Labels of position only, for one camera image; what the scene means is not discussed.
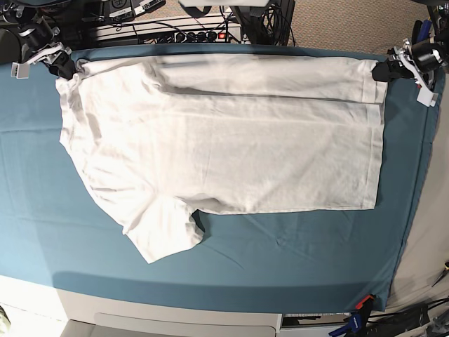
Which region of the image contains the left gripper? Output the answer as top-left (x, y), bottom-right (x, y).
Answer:
top-left (371, 37), bottom-right (444, 91)

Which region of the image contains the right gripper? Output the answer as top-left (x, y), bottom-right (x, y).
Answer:
top-left (18, 20), bottom-right (76, 80)

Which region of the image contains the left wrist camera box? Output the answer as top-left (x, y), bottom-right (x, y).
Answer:
top-left (417, 88), bottom-right (438, 107)

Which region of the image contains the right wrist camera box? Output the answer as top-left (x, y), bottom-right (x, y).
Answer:
top-left (11, 62), bottom-right (30, 79)

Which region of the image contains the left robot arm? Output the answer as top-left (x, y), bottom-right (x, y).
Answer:
top-left (372, 1), bottom-right (448, 89)

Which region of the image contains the white T-shirt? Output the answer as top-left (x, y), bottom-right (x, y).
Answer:
top-left (55, 54), bottom-right (388, 263)

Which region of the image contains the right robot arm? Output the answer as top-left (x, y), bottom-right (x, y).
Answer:
top-left (1, 1), bottom-right (76, 80)

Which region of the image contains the white cabinet under table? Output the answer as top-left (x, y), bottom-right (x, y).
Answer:
top-left (57, 289), bottom-right (282, 336)

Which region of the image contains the teal table cloth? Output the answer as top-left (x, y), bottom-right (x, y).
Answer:
top-left (1, 64), bottom-right (440, 313)

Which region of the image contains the black power strip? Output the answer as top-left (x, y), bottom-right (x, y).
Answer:
top-left (174, 30), bottom-right (229, 44)

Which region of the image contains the orange black clamp bottom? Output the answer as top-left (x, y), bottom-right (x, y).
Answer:
top-left (355, 294), bottom-right (376, 310)

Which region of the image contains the blue black clamp top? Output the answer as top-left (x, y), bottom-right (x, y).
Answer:
top-left (411, 20), bottom-right (433, 44)

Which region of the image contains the blue black clamp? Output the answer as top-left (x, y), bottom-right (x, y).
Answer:
top-left (411, 20), bottom-right (433, 44)
top-left (328, 313), bottom-right (368, 337)

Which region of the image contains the blue black clamp bottom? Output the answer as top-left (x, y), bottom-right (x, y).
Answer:
top-left (328, 313), bottom-right (368, 337)

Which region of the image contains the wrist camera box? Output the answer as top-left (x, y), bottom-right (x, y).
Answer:
top-left (417, 88), bottom-right (438, 107)
top-left (11, 62), bottom-right (30, 79)

